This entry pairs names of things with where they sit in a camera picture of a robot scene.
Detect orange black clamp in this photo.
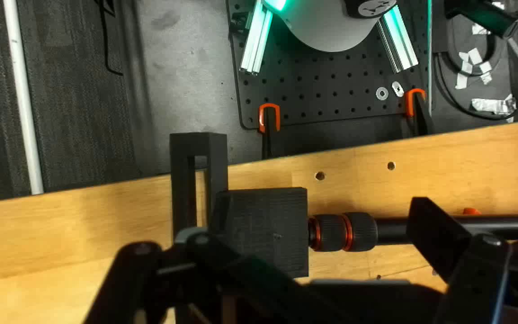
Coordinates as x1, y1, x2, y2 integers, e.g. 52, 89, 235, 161
402, 87, 435, 135
255, 103, 282, 159

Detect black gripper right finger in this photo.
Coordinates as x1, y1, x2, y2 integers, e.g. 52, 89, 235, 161
406, 197, 518, 324

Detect thin black floor cable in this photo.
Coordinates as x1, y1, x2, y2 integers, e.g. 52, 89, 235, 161
93, 0, 125, 78

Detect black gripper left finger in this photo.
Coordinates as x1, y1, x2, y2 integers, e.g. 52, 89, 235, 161
82, 231, 309, 324

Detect black plate with white tape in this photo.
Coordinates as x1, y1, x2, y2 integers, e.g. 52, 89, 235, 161
435, 11, 518, 123

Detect black perforated mounting board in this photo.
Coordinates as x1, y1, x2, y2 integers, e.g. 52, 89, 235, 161
226, 0, 435, 132

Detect aluminium extrusion bar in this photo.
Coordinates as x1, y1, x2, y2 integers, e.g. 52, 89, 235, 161
377, 6, 420, 74
239, 0, 275, 76

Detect white floor strip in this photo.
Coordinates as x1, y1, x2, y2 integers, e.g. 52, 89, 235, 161
1, 0, 46, 197

